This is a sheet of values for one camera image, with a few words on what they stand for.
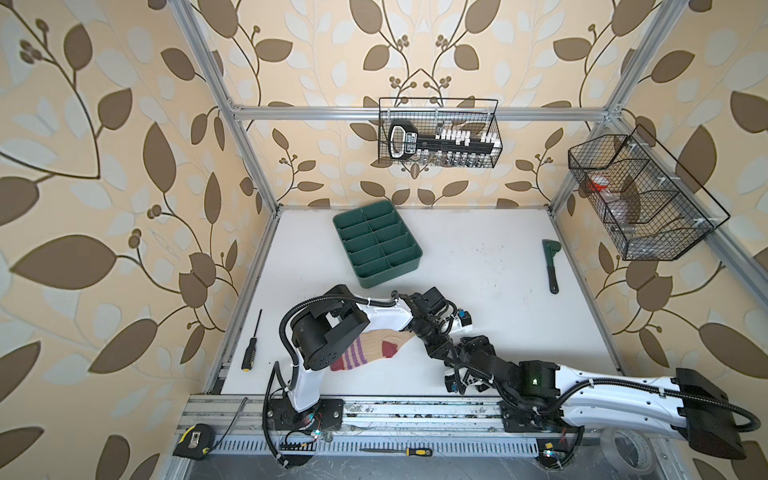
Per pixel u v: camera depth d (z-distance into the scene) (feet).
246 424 2.44
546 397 1.81
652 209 2.37
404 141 2.75
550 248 3.53
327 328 1.63
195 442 2.25
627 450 2.27
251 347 2.78
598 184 2.66
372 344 2.82
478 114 2.98
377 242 3.34
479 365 1.96
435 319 2.52
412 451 2.27
